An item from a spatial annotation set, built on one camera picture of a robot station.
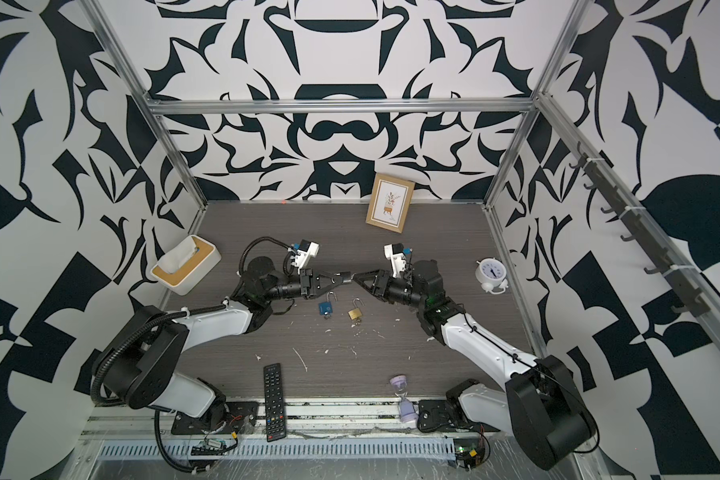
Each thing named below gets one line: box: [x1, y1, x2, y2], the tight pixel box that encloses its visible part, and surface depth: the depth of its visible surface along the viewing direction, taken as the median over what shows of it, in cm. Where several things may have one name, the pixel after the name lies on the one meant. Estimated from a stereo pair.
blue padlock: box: [318, 291, 338, 316], surface depth 93 cm
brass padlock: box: [347, 297, 365, 320], surface depth 93 cm
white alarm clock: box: [475, 257, 509, 295], surface depth 99 cm
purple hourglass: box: [390, 374, 419, 425], surface depth 77 cm
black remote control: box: [263, 363, 287, 443], surface depth 77 cm
